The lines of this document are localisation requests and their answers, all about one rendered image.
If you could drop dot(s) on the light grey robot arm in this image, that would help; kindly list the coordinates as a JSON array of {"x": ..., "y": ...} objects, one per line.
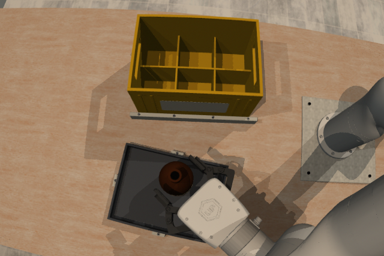
[{"x": 355, "y": 226}]

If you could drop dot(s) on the yellow divided crate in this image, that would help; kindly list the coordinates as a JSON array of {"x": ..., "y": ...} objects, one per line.
[{"x": 233, "y": 42}]

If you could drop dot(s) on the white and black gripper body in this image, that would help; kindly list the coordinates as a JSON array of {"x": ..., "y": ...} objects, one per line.
[{"x": 213, "y": 213}]

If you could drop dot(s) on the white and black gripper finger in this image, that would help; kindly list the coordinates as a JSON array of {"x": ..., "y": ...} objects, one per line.
[
  {"x": 170, "y": 210},
  {"x": 211, "y": 171}
]

